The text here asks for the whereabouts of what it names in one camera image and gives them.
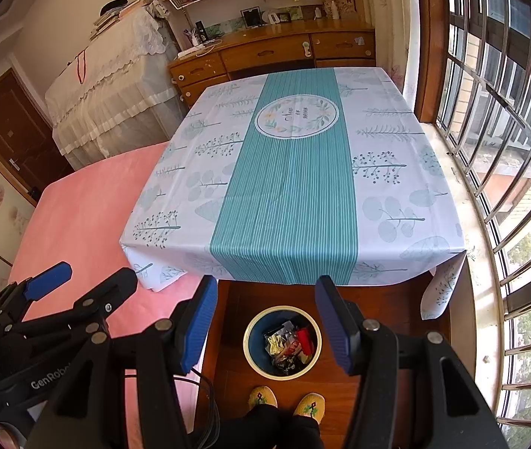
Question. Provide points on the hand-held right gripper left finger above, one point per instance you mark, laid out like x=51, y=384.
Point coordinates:
x=200, y=322

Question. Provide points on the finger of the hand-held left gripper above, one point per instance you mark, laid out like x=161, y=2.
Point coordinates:
x=115, y=287
x=48, y=280

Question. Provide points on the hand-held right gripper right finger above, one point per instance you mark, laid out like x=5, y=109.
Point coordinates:
x=333, y=322

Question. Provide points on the blue round waste bin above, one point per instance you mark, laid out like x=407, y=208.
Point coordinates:
x=254, y=334

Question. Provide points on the pink bed sheet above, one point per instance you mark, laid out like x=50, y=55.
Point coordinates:
x=83, y=220

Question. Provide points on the yellow knit slipper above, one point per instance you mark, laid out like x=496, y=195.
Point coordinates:
x=263, y=397
x=310, y=406

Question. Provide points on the person's black pants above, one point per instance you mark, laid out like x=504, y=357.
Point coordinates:
x=265, y=430

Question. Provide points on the brown wooden door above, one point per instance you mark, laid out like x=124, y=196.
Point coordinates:
x=8, y=135

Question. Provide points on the metal window grille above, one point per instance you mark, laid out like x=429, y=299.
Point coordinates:
x=502, y=299

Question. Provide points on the lace-covered furniture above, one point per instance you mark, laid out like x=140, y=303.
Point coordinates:
x=106, y=93

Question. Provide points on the red ribbon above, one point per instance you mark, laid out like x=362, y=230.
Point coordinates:
x=80, y=65

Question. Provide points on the white power strip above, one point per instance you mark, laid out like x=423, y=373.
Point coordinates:
x=200, y=49

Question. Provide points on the stack of books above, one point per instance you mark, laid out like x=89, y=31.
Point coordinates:
x=106, y=21

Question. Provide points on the white plastic drawer hook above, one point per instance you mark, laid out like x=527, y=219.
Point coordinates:
x=306, y=49

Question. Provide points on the wooden desk with drawers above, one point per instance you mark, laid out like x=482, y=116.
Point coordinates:
x=265, y=51

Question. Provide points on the black photo frame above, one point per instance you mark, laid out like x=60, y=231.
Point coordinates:
x=251, y=17

